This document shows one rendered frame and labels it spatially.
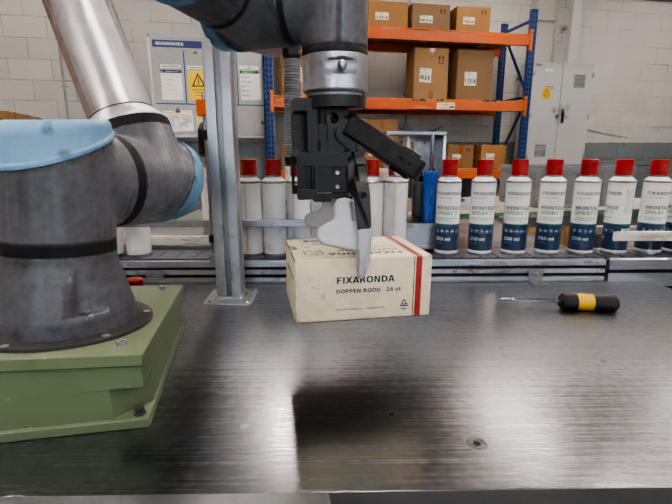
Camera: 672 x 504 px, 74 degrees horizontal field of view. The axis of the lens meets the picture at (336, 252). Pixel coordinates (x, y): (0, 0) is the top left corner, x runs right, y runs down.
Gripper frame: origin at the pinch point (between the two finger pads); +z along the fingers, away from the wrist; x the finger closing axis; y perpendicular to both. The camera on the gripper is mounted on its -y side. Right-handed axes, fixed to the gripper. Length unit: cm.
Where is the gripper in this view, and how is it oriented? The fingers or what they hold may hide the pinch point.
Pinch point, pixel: (353, 262)
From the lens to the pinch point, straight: 57.1
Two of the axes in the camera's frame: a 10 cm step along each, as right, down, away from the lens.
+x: 1.9, 2.2, -9.6
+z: 0.1, 9.7, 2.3
